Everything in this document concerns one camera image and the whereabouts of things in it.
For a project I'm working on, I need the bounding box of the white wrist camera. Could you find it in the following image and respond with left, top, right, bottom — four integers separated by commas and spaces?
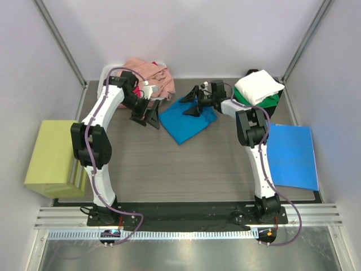
140, 81, 159, 100
199, 82, 209, 92

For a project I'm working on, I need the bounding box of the yellow green box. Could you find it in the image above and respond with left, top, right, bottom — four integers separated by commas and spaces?
24, 120, 87, 199

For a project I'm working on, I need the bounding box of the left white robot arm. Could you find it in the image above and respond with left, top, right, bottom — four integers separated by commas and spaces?
71, 69, 160, 226

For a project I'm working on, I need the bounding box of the white folded t shirt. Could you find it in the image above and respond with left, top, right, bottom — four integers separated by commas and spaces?
235, 70, 285, 106

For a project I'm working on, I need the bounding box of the white slotted cable duct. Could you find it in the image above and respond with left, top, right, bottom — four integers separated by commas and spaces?
47, 228, 258, 241

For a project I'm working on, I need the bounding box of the blue t shirt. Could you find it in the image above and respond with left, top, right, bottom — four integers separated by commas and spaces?
159, 98, 217, 145

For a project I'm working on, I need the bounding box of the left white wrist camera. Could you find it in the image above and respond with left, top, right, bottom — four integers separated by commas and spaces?
140, 81, 159, 100

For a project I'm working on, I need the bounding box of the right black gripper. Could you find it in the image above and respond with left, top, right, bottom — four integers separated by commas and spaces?
178, 86, 215, 117

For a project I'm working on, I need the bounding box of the aluminium rail frame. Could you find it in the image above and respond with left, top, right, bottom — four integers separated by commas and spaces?
34, 204, 342, 232

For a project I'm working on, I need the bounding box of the blue folder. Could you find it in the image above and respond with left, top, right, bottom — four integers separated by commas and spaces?
267, 124, 319, 191

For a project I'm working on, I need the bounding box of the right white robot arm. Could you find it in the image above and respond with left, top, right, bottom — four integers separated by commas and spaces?
180, 80, 281, 224

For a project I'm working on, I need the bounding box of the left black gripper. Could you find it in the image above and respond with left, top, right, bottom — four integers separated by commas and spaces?
121, 94, 160, 129

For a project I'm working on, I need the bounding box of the black folded t shirt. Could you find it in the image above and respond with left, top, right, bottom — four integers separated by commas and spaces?
246, 69, 283, 120

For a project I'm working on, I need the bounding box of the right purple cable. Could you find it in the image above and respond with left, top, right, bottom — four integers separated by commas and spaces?
225, 83, 303, 247

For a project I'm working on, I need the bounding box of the purple cable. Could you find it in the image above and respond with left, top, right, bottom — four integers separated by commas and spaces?
225, 83, 303, 247
84, 67, 144, 245

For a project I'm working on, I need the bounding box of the pink t shirt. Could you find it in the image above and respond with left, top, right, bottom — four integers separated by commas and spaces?
118, 58, 176, 108

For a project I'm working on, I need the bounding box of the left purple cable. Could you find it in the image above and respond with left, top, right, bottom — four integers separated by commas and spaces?
84, 67, 144, 245

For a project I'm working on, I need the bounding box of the white plastic basket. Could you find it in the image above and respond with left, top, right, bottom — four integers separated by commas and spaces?
99, 61, 167, 109

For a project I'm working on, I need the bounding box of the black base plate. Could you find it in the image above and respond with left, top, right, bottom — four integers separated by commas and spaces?
50, 192, 322, 246

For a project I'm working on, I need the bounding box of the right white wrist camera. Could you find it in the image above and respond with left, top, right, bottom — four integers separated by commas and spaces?
199, 82, 209, 92

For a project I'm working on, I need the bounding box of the green folded t shirt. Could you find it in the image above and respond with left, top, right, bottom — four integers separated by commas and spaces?
234, 86, 280, 108

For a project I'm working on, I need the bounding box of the red t shirt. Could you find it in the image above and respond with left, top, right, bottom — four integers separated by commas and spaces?
133, 59, 162, 97

